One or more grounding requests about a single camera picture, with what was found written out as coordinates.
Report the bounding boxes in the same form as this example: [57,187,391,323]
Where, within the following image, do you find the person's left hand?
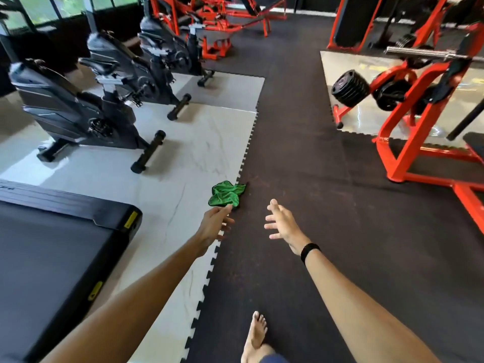
[194,204,236,258]

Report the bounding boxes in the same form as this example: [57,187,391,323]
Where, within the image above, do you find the person's right hand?
[263,199,312,256]

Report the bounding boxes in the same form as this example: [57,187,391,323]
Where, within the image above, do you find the person's right forearm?
[302,246,441,363]

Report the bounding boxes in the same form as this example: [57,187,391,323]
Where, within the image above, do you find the person's left forearm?
[39,238,209,363]

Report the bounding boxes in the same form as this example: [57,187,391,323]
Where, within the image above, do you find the green cloth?
[208,180,247,208]

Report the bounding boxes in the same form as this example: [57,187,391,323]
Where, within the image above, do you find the black wristband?
[300,243,321,266]

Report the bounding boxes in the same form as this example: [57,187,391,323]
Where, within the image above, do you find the person's bare foot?
[240,311,276,363]

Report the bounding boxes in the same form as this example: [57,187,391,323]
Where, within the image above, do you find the stack of black weight plates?
[331,69,371,108]

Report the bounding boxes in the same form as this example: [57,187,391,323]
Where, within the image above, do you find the black exercise bike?
[8,58,167,174]
[138,15,216,88]
[78,30,192,122]

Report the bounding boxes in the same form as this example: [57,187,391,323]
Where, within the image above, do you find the black treadmill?
[0,179,143,363]

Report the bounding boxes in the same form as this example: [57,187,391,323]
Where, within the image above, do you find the black weight plates on peg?
[372,79,413,112]

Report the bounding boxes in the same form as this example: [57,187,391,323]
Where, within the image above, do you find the red gym machine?
[149,0,288,60]

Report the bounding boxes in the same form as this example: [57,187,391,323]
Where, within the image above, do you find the black bench pad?
[462,132,484,164]

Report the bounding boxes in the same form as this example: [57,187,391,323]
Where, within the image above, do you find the red machine with black pad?
[327,0,454,54]

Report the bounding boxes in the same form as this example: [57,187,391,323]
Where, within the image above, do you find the steel barbell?
[384,45,484,63]

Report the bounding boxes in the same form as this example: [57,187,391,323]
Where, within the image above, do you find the red weight rack frame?
[333,22,484,235]

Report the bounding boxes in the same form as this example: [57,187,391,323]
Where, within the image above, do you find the window with dark frame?
[0,0,139,31]

